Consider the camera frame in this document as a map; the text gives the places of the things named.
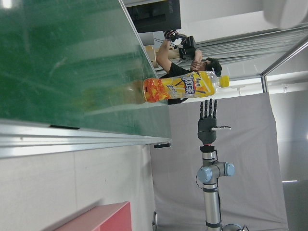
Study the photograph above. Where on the operator in black shirt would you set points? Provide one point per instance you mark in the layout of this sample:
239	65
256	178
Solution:
175	69

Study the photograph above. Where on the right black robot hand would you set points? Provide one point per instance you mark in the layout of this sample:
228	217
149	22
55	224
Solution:
207	130

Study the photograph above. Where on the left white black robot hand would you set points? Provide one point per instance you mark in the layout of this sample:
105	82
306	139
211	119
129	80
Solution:
286	12

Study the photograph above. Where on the right UR5e robot arm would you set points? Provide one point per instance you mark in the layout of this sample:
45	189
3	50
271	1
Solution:
211	199

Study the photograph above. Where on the black sensor bracket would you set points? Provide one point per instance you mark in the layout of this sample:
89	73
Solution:
162	145

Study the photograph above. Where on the black Huawei monitor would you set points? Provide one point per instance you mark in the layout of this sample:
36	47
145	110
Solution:
156	16

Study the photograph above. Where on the pink plastic basket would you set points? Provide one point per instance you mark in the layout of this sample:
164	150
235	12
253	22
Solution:
113	216

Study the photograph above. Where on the black teleoperation glove rig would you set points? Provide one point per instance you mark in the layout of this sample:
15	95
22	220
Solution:
188	43

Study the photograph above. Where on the conveyor motor wheel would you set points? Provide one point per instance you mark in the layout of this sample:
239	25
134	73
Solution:
155	219

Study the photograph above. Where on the green conveyor belt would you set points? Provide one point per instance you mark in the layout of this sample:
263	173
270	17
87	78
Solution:
60	60

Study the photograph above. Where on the orange juice bottle yellow cap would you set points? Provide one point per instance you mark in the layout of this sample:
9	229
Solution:
183	87

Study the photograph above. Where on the grey cloth backdrop curtain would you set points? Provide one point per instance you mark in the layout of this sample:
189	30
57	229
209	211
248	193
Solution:
240	156

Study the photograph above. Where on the aluminium cell frame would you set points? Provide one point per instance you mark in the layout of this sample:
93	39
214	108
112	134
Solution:
264	83

